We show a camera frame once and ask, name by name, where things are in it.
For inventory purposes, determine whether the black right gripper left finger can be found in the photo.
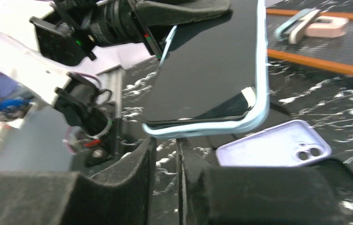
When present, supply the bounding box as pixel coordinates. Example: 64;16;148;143
0;136;157;225

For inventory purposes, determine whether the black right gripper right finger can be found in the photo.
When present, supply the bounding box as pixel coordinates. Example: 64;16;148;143
177;138;353;225

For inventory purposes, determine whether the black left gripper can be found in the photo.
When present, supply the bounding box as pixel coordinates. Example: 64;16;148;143
29;0;231;66

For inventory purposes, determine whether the black phone case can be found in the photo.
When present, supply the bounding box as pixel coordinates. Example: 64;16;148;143
308;157;353;221

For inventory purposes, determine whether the lavender phone case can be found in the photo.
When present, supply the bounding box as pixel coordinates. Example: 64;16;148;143
216;120;332;167

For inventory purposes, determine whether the light blue phone case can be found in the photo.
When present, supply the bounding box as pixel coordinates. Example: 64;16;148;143
142;0;269;138

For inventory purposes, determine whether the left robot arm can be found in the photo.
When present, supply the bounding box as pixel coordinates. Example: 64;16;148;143
0;0;231;172

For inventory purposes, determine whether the pink teal stapler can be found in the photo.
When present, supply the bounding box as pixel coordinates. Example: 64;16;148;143
274;8;349;45

